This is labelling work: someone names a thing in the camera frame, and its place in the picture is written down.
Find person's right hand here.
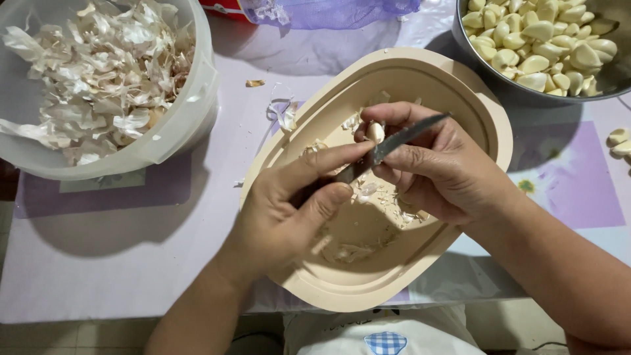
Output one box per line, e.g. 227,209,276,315
353,102,517,231

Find person's left hand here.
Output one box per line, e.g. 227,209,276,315
224,141,376,293

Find small dark-handled knife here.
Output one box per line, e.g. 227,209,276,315
290,112,453,208

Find half-peeled garlic clove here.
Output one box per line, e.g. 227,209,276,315
365,122,386,145

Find garlic skin scraps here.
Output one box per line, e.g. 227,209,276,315
301,91,432,264

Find beige oval plastic tray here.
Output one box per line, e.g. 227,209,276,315
240,47,514,313

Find white garlic skin piece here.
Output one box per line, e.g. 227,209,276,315
267,84,299,133

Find white apron with checked patch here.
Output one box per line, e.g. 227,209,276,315
283,305,486,355

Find translucent plastic tub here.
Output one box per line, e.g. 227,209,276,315
0,0,221,181

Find lilac floral tablecloth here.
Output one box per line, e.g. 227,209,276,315
0,0,631,324

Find pile of peeled garlic cloves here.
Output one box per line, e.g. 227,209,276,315
461,0,619,98

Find purple mesh bag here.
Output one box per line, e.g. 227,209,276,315
238,0,422,30

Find metal bowl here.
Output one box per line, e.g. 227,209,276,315
452,0,631,105

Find red packet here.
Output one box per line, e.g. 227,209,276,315
199,0,252,21

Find pile of garlic skins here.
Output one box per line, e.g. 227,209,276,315
0,0,196,166

